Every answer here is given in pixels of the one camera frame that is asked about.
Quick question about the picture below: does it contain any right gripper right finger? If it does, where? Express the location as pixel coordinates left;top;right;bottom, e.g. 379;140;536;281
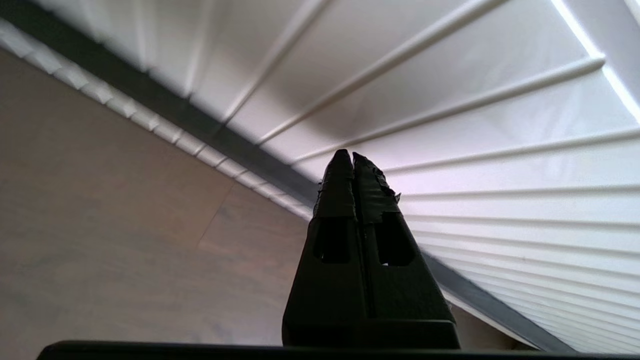
352;151;458;325

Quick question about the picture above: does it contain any cream ribbed drawer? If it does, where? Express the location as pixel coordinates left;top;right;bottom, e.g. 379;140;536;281
0;0;640;356

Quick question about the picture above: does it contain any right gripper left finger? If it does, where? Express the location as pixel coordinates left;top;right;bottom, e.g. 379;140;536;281
281;148;372;348

